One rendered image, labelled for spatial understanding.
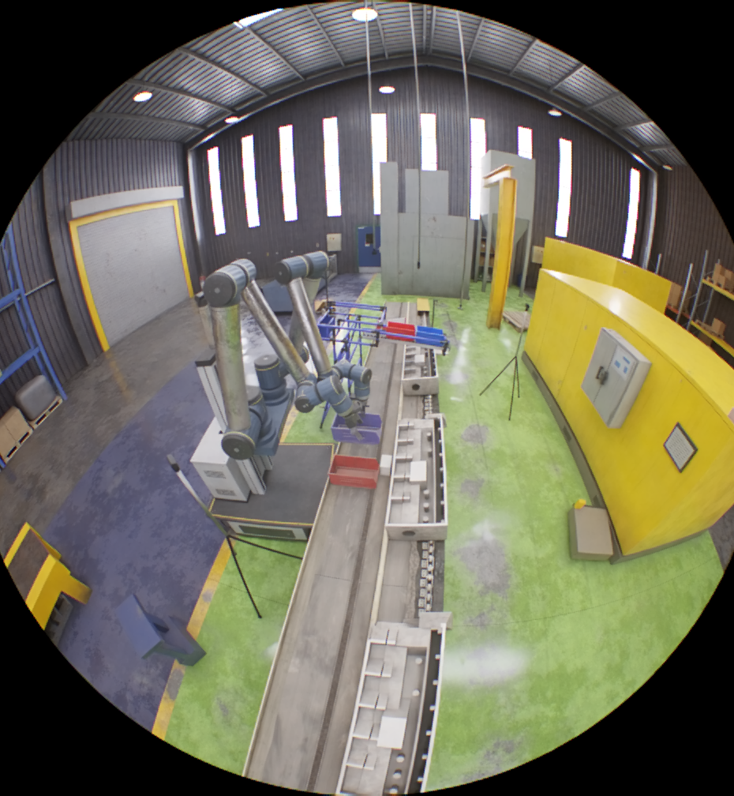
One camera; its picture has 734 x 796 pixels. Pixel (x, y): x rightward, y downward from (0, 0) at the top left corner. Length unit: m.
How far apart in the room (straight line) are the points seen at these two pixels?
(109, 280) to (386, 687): 11.88
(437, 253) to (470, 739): 9.56
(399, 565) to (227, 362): 1.47
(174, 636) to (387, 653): 1.80
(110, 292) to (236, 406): 10.46
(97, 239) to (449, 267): 11.81
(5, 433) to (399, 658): 8.70
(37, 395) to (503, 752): 9.96
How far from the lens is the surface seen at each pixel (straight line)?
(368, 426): 2.12
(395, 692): 1.53
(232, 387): 1.43
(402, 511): 1.79
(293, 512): 2.52
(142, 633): 2.32
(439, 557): 1.84
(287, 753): 1.86
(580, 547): 3.02
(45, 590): 3.59
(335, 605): 1.75
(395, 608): 1.74
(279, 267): 1.68
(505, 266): 6.90
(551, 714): 2.90
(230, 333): 1.30
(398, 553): 1.84
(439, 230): 8.88
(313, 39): 11.60
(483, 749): 2.72
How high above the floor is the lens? 2.45
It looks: 36 degrees down
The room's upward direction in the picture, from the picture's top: 2 degrees counter-clockwise
